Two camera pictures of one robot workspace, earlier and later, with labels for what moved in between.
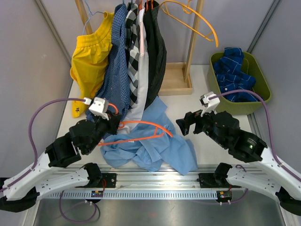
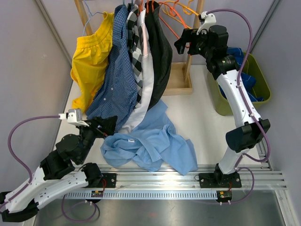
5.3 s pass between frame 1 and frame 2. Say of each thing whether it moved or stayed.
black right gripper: moved
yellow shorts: stayed
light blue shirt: stayed
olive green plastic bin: stayed
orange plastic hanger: moved
